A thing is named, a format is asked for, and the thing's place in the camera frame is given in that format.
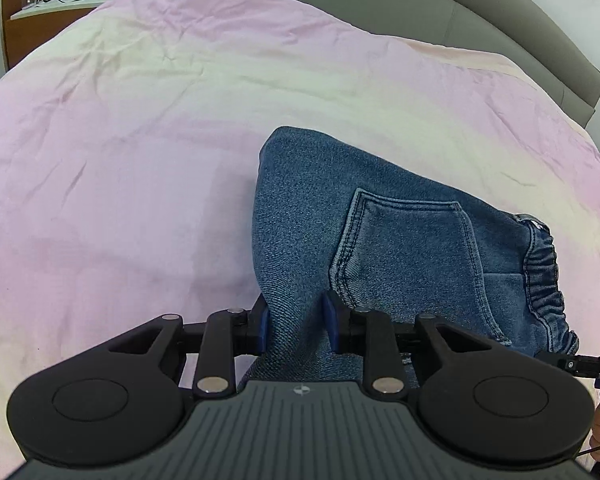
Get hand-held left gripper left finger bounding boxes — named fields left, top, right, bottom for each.
left=107, top=294, right=271, bottom=395

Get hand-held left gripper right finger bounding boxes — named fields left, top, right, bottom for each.
left=321, top=291, right=486, bottom=395

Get pink floral bedsheet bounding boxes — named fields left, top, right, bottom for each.
left=0, top=0, right=600, bottom=476

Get blue denim pants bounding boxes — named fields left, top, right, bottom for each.
left=240, top=126, right=581, bottom=394

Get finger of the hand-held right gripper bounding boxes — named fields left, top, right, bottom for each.
left=535, top=351, right=600, bottom=380

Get grey padded headboard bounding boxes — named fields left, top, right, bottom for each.
left=175, top=0, right=600, bottom=128

